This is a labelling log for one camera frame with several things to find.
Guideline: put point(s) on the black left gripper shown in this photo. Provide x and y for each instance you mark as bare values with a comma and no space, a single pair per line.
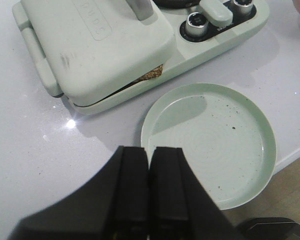
270,228

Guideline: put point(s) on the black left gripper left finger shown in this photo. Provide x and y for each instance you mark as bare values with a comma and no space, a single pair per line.
112,204

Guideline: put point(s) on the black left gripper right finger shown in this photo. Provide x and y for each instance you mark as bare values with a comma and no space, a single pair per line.
179,207

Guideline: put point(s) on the breakfast maker lid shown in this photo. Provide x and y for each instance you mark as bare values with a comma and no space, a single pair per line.
89,49

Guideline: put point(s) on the mint green breakfast maker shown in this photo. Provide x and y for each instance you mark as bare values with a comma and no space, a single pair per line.
189,52

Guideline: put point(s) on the mint green plate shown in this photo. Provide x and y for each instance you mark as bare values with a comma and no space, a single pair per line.
225,137

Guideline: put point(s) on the silver left control knob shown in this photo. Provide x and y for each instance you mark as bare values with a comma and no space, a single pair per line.
196,25

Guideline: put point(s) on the silver control knob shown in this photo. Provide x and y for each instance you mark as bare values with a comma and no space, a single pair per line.
242,7
196,25

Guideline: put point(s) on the black round frying pan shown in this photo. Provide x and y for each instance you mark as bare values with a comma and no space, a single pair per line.
176,4

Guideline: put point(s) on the silver right control knob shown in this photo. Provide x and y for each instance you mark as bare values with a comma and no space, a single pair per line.
242,7

